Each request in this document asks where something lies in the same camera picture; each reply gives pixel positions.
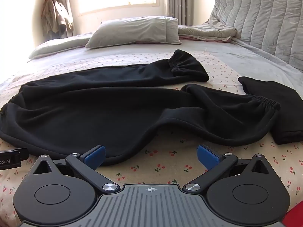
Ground hanging clothes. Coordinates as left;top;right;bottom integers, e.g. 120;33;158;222
41;0;74;39

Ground flat grey pillow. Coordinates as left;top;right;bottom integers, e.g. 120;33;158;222
28;33;94;60

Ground folded grey quilt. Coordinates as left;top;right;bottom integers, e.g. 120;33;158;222
177;24;237;43

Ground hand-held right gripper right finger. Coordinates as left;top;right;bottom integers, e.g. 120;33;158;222
183;144;278;193

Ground cherry print bed sheet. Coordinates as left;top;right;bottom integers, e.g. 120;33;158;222
0;49;303;227

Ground folded black cloth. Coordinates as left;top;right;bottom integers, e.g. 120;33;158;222
238;76;303;145

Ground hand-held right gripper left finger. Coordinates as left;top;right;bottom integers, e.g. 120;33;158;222
30;145;120;193

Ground red cloth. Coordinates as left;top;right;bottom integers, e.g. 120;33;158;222
283;203;303;227

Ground grey bed sheet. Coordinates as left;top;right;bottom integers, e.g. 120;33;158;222
27;32;303;91

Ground grey quilted headboard cover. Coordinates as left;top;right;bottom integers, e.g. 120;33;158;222
205;0;303;72

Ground black pants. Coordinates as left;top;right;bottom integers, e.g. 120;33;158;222
0;50;281;166

